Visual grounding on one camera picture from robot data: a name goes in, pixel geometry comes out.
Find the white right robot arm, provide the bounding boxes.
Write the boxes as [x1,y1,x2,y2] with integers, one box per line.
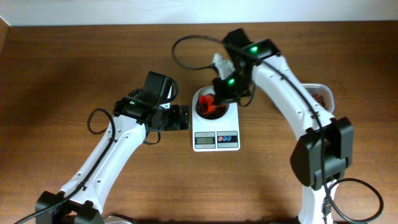
[213,29,354,223]

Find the red beans in bowl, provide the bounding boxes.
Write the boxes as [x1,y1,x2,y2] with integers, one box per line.
[195,93,227,119]

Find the red adzuki beans in container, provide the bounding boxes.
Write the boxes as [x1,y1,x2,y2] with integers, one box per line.
[311,93,327,109]

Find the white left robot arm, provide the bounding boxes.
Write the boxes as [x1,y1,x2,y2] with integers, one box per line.
[35,72,190,223]

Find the clear plastic bean container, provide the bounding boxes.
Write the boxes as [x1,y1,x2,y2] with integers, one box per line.
[302,83,335,113]

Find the red plastic scoop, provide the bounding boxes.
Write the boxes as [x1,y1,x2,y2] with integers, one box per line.
[198,93,224,114]

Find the white round bowl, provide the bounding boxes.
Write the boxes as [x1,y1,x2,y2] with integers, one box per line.
[193,86,228,120]

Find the white digital kitchen scale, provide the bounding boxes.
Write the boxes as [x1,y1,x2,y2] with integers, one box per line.
[192,88,241,152]

